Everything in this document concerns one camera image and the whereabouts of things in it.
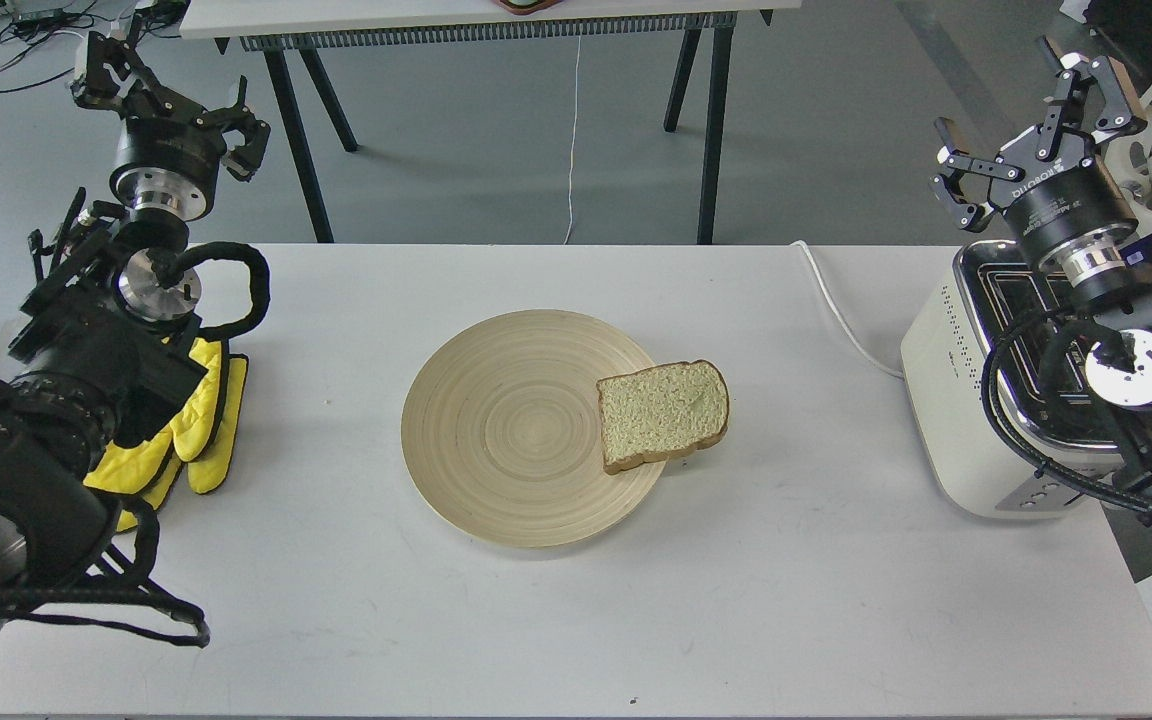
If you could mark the slice of bread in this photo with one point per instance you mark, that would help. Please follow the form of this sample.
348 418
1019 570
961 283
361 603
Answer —
661 412

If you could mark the yellow oven mitt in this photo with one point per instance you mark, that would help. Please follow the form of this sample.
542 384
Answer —
196 447

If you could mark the cream white toaster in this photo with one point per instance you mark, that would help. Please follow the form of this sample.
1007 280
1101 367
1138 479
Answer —
956 400

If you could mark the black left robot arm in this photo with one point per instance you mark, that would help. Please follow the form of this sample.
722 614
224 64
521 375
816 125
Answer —
120 300

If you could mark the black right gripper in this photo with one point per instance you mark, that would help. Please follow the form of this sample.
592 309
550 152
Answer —
1061 205

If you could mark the round wooden plate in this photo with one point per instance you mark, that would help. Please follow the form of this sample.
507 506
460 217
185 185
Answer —
501 430

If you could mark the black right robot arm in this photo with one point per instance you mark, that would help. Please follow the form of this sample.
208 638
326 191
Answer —
1059 314

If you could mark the white background table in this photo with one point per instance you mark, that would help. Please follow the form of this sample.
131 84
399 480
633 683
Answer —
273 29

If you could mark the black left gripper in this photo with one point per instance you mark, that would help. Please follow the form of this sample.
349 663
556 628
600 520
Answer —
109 75

